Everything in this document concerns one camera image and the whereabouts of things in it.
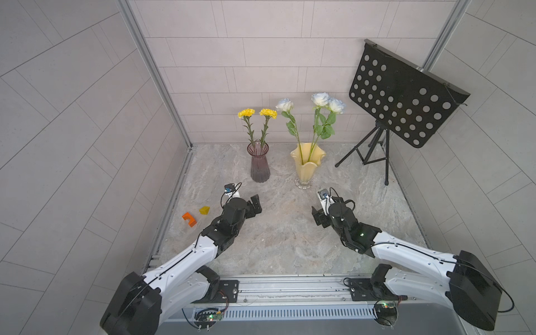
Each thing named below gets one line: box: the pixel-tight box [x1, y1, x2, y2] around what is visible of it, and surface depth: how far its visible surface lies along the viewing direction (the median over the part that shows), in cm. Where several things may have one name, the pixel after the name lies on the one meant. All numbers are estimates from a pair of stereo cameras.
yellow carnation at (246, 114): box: [237, 108, 256, 148], surface depth 86 cm
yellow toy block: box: [199, 205, 211, 215], surface depth 91 cm
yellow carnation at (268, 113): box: [258, 108, 278, 148], surface depth 87 cm
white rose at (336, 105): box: [321, 97, 347, 140], surface depth 83 cm
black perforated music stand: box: [335, 39, 471, 187], surface depth 77 cm
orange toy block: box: [181, 211, 197, 228], surface depth 88 cm
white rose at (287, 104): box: [275, 98, 304, 166], surface depth 86 cm
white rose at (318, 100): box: [307, 92, 331, 162], surface depth 84 cm
